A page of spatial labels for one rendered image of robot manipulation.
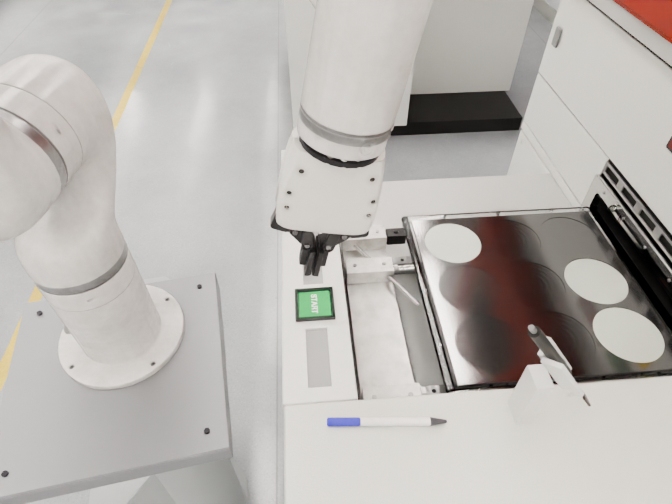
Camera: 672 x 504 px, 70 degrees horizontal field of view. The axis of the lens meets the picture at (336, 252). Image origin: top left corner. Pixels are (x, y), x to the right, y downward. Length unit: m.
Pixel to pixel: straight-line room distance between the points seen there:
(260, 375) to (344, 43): 1.49
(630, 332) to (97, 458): 0.79
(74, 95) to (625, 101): 0.88
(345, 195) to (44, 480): 0.55
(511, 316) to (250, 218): 1.67
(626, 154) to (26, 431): 1.06
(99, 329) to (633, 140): 0.92
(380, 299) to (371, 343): 0.09
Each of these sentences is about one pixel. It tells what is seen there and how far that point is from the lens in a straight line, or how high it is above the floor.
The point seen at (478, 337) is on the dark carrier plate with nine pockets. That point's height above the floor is 0.90.
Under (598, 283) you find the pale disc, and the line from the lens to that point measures 0.92.
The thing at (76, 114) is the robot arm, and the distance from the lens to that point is 0.60.
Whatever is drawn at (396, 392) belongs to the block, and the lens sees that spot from 0.69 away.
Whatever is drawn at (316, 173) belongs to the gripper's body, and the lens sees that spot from 0.45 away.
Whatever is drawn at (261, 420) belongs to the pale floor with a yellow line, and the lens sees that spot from 1.69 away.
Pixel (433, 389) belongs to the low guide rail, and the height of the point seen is 0.85.
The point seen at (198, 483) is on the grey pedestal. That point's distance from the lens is 1.22.
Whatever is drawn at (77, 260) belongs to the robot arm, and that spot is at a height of 1.10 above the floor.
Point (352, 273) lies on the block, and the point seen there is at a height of 0.91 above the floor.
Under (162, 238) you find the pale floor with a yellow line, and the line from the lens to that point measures 2.31.
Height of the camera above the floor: 1.51
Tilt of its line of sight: 46 degrees down
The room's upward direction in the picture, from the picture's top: straight up
